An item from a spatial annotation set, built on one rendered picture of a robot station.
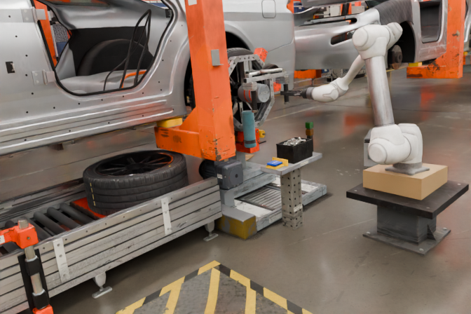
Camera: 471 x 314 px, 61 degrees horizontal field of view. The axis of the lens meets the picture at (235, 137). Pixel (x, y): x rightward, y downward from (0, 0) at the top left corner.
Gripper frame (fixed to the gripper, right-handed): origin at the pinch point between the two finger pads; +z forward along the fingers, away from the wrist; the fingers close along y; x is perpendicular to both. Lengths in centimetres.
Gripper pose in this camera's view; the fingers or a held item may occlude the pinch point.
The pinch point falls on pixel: (286, 92)
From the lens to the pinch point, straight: 294.2
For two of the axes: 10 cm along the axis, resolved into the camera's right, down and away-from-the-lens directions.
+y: 7.2, -2.2, 6.6
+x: -0.9, -9.7, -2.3
